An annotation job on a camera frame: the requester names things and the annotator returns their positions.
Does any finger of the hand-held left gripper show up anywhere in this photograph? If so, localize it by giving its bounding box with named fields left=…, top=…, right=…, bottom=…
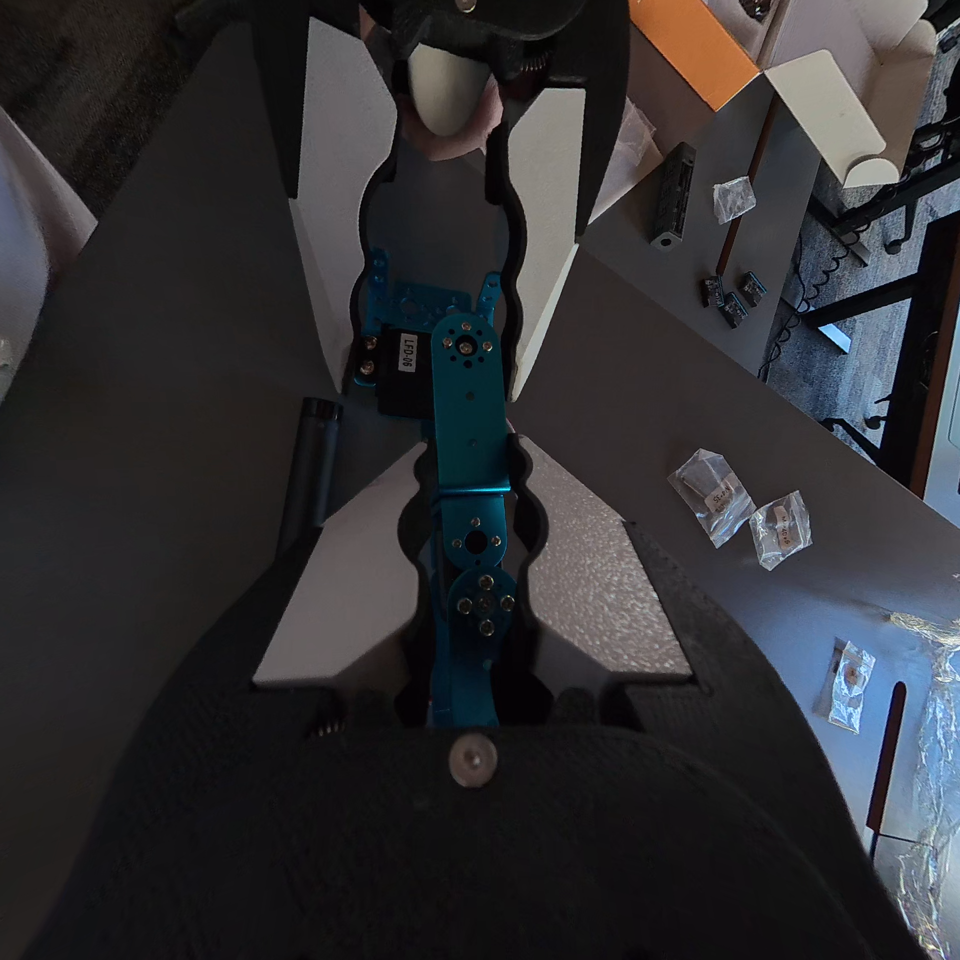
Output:
left=486, top=88, right=594, bottom=405
left=288, top=16, right=402, bottom=397

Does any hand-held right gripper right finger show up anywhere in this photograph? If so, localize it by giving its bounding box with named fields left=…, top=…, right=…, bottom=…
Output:
left=508, top=433, right=697, bottom=684

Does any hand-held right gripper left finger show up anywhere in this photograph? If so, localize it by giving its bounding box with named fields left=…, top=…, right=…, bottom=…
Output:
left=251, top=438, right=436, bottom=690

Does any black screwdriver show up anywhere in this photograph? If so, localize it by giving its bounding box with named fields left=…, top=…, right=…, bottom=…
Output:
left=281, top=397, right=346, bottom=560

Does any blue toy robot arm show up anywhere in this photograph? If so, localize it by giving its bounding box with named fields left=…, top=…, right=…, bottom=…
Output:
left=351, top=251, right=543, bottom=730

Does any grey side desk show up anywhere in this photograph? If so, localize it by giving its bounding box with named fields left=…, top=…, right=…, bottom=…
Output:
left=581, top=71, right=822, bottom=380

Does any person's left hand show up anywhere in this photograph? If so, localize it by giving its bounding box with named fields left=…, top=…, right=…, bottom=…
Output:
left=399, top=75, right=506, bottom=162

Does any clear screw bag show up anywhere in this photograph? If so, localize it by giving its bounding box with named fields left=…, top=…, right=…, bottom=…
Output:
left=748, top=490, right=813, bottom=573
left=712, top=176, right=757, bottom=225
left=667, top=447, right=756, bottom=550
left=611, top=97, right=666, bottom=198
left=813, top=637, right=877, bottom=735

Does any black ridged block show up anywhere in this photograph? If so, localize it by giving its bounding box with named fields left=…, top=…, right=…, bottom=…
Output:
left=648, top=141, right=699, bottom=256

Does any orange flat panel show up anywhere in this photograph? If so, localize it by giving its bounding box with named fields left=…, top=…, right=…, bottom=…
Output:
left=630, top=0, right=762, bottom=111

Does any open white cardboard box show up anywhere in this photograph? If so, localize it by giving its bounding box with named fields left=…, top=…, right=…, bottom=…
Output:
left=761, top=0, right=939, bottom=192

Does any person's white shirt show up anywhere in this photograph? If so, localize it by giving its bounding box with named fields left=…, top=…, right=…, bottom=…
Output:
left=0, top=108, right=100, bottom=406

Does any crinkled clear plastic wrap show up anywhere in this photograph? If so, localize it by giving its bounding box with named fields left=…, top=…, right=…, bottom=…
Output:
left=877, top=611, right=960, bottom=920

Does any black coiled cable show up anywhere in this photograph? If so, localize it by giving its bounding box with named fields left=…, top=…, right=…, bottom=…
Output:
left=757, top=225, right=852, bottom=384

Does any black metal desk frame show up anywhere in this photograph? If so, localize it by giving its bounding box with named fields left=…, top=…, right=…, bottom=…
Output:
left=813, top=161, right=960, bottom=354

